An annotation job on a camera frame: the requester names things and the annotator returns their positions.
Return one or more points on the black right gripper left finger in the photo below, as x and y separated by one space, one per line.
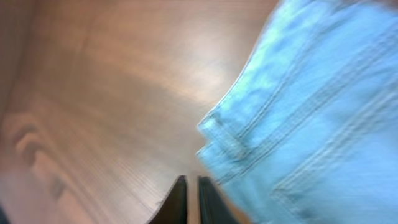
174 209

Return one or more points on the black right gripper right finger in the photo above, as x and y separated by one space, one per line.
213 209

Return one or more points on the light blue denim shorts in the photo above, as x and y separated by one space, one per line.
308 132

